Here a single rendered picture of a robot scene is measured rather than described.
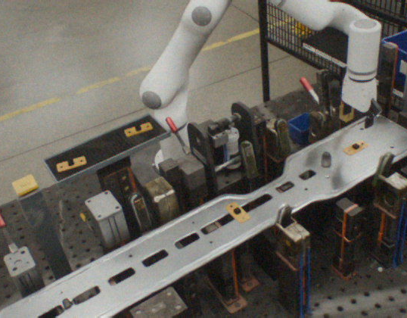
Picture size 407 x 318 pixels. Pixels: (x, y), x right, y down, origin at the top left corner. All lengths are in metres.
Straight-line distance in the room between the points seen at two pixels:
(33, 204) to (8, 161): 2.21
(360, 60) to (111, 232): 0.84
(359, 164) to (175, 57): 0.67
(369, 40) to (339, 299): 0.78
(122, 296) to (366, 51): 0.92
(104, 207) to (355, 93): 0.79
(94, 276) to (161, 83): 0.65
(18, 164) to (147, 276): 2.39
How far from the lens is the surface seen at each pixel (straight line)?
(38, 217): 1.62
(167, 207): 1.55
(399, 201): 1.61
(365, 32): 1.51
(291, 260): 1.48
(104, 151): 1.60
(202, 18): 1.51
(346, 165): 1.71
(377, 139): 1.82
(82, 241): 2.01
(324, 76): 1.74
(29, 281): 1.51
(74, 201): 2.18
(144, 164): 2.08
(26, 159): 3.74
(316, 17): 1.50
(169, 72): 1.72
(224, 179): 1.71
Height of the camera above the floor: 2.10
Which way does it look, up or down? 37 degrees down
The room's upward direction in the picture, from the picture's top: 8 degrees counter-clockwise
